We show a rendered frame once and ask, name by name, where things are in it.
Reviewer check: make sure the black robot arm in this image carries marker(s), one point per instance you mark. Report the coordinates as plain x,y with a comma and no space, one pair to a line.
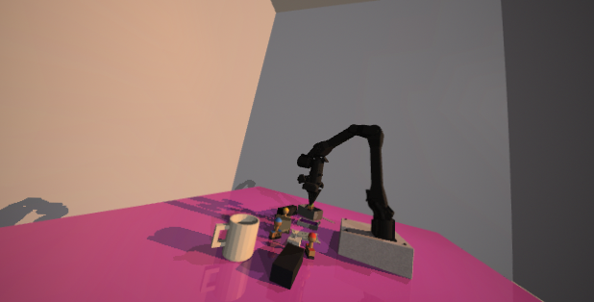
382,225

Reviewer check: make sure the beige mug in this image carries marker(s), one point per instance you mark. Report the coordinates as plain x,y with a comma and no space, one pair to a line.
240,239

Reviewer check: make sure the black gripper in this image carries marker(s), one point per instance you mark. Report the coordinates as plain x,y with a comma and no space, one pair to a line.
313,187

